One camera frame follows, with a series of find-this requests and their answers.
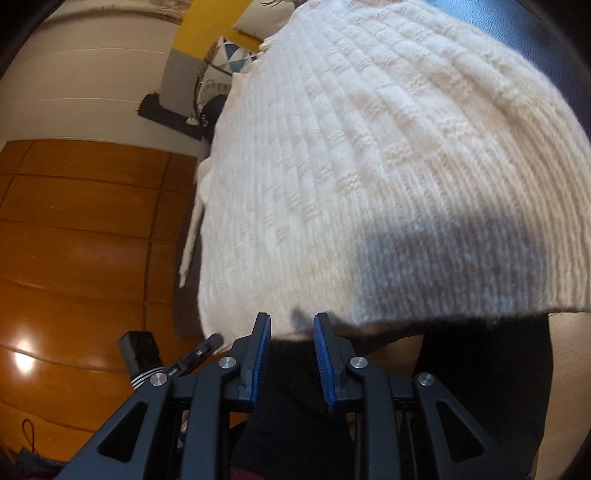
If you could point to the white knitted sweater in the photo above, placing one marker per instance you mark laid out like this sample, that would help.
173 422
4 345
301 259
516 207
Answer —
369 161

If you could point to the black leather bench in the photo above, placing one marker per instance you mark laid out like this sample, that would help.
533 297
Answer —
545 37

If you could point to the black handbag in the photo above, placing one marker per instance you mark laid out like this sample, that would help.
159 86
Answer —
212 115

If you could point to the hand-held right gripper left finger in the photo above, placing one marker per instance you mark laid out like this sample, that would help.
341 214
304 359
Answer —
261 360

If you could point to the grey yellow blue sofa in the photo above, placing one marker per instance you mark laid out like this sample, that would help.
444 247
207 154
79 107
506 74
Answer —
198 27

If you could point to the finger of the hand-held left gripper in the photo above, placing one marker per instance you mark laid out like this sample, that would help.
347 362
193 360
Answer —
203 349

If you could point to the triangle pattern cushion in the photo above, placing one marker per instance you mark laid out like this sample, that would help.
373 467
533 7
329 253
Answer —
231 55

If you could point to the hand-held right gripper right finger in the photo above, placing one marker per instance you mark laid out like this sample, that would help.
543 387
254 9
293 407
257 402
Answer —
323 364

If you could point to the deer print cushion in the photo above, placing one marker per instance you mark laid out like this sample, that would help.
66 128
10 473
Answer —
258 23

